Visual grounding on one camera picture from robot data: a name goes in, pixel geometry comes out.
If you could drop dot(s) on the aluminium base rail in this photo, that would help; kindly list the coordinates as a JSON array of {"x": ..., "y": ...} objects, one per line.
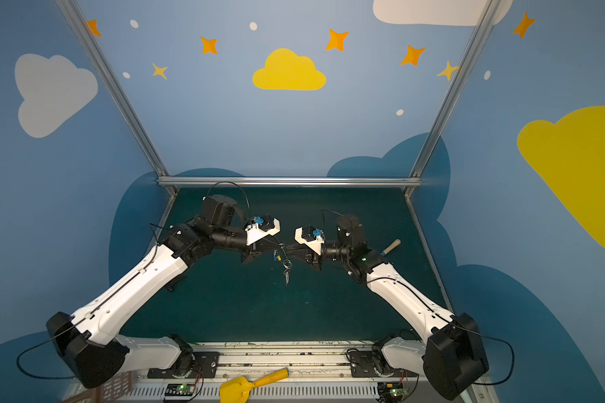
[{"x": 318, "y": 372}]

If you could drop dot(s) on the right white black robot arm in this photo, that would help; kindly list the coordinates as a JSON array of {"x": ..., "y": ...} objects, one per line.
[{"x": 449, "y": 352}]

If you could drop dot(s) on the metal key organizer ring yellow tab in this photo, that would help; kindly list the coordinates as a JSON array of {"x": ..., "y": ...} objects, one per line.
[{"x": 286, "y": 262}]

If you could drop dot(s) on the left controller board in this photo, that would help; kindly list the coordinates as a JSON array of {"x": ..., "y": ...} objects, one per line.
[{"x": 183, "y": 392}]

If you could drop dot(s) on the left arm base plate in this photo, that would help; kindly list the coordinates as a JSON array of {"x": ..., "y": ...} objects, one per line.
[{"x": 203, "y": 364}]

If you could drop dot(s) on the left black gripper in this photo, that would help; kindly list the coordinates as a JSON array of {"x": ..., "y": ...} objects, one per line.
[{"x": 252, "y": 252}]

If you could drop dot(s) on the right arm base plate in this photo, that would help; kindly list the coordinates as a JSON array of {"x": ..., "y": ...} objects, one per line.
[{"x": 367, "y": 364}]

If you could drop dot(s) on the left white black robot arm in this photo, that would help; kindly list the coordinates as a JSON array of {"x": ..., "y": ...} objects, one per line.
[{"x": 89, "y": 340}]

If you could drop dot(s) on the yellow toy shovel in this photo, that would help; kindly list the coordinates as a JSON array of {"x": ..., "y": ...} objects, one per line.
[{"x": 238, "y": 390}]

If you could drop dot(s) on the controller board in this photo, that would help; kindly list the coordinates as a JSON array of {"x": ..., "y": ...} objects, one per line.
[
  {"x": 390, "y": 393},
  {"x": 183, "y": 392}
]

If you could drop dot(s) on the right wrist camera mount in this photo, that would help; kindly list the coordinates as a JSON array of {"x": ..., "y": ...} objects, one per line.
[{"x": 311, "y": 237}]

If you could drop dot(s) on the brown slotted spatula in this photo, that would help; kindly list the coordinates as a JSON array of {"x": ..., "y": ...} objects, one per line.
[{"x": 120, "y": 385}]

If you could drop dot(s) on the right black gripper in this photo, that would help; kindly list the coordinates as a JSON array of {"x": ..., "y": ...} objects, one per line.
[{"x": 316, "y": 257}]

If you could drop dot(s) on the right controller board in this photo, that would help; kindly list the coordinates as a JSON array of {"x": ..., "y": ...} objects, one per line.
[{"x": 390, "y": 393}]

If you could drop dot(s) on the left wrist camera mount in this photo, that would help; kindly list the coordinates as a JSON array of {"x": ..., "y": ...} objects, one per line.
[{"x": 260, "y": 227}]

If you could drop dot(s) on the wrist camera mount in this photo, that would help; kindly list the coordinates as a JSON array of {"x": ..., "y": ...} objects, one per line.
[
  {"x": 311, "y": 237},
  {"x": 260, "y": 227}
]

